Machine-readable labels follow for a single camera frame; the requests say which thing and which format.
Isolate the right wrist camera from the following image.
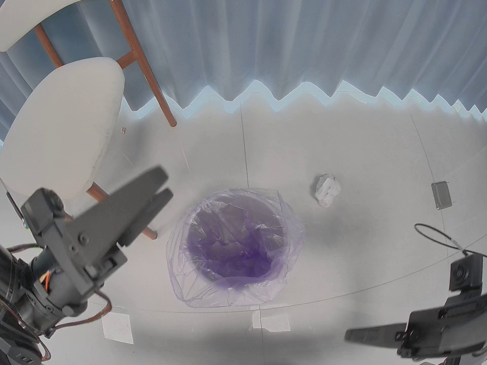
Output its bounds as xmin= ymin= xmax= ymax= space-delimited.
xmin=448 ymin=254 xmax=487 ymax=293

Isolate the purple plastic bag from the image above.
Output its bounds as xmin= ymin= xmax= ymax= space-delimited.
xmin=166 ymin=188 xmax=306 ymax=309

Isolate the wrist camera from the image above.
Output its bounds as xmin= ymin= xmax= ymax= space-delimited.
xmin=21 ymin=189 xmax=65 ymax=244
xmin=448 ymin=254 xmax=487 ymax=293

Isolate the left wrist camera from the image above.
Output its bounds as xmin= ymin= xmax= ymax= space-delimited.
xmin=21 ymin=189 xmax=65 ymax=244

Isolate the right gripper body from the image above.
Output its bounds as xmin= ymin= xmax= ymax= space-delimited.
xmin=397 ymin=291 xmax=487 ymax=358

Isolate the black cable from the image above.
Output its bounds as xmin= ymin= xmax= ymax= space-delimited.
xmin=414 ymin=223 xmax=487 ymax=258

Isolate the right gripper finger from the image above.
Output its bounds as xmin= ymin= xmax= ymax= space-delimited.
xmin=344 ymin=323 xmax=411 ymax=352

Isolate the crumpled white paper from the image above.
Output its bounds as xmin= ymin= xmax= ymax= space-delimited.
xmin=315 ymin=173 xmax=341 ymax=208

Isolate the cream cushioned wooden chair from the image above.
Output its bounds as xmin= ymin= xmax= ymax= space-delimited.
xmin=0 ymin=0 xmax=177 ymax=240

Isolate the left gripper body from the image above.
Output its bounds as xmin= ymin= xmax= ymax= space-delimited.
xmin=32 ymin=221 xmax=129 ymax=313

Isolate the blue-grey curtain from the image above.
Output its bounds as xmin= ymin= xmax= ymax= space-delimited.
xmin=0 ymin=0 xmax=487 ymax=143

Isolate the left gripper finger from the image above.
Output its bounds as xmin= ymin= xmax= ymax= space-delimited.
xmin=56 ymin=166 xmax=169 ymax=270
xmin=117 ymin=188 xmax=174 ymax=247

